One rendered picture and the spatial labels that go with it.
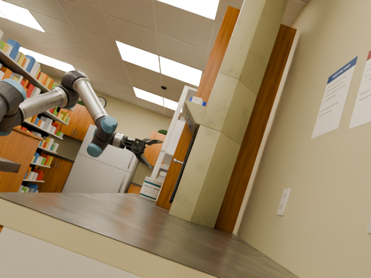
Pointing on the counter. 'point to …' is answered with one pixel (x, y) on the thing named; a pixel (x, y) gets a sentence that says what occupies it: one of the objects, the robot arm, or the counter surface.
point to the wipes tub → (150, 189)
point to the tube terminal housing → (213, 152)
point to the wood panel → (228, 217)
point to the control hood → (194, 113)
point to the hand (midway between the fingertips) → (158, 155)
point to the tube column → (253, 41)
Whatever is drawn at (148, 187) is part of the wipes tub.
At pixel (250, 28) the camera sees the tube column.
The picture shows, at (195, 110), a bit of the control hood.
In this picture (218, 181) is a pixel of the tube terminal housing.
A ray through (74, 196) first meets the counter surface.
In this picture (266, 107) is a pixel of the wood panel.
